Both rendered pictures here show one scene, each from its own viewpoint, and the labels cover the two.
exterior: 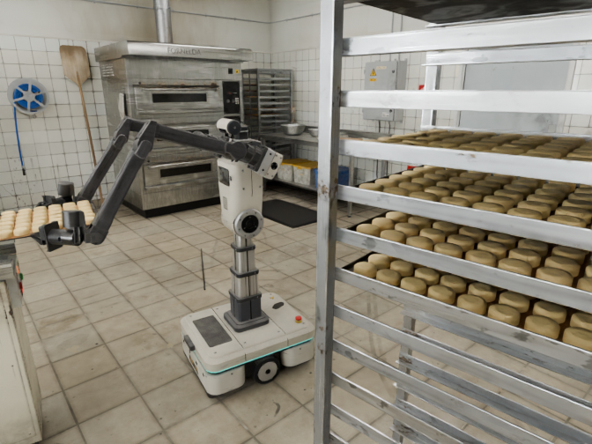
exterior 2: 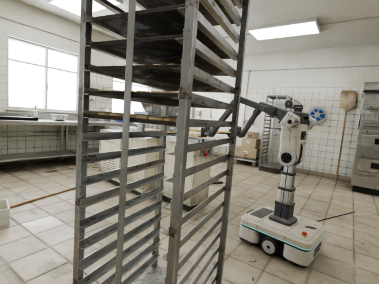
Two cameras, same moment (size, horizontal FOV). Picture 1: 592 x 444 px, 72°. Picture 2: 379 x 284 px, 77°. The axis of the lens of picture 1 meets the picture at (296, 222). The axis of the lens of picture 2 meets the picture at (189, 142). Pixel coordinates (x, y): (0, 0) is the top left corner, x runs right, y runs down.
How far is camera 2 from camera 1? 1.69 m
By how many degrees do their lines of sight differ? 73
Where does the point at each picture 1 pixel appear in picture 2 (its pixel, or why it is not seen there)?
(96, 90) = (357, 114)
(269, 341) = (274, 229)
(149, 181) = (360, 167)
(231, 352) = (252, 220)
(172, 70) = not seen: outside the picture
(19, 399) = (189, 187)
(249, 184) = (288, 134)
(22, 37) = (324, 88)
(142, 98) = (370, 116)
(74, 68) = (346, 101)
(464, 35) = not seen: hidden behind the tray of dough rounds
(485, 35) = not seen: hidden behind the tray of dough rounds
